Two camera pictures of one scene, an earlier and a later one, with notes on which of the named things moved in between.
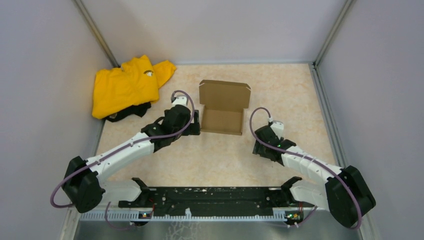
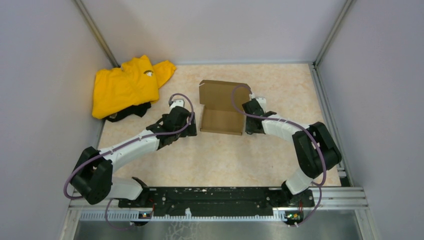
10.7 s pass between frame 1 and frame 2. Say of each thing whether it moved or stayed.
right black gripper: moved
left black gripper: stayed
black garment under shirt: stayed
